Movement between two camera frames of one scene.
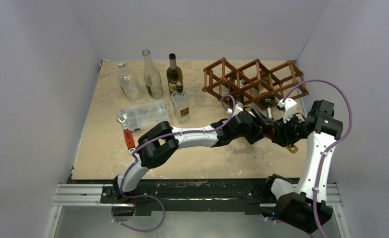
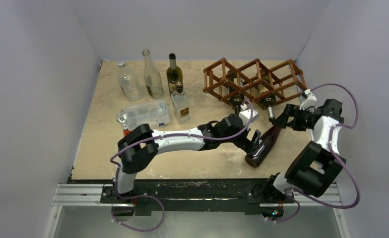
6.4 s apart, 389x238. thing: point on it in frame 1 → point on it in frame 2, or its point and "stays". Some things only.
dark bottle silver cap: [174, 74] stays
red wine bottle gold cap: [269, 131] → [266, 142]
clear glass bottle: [152, 78] stays
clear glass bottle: [129, 82] stays
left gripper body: [253, 128] → [242, 142]
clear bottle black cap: [181, 103] stays
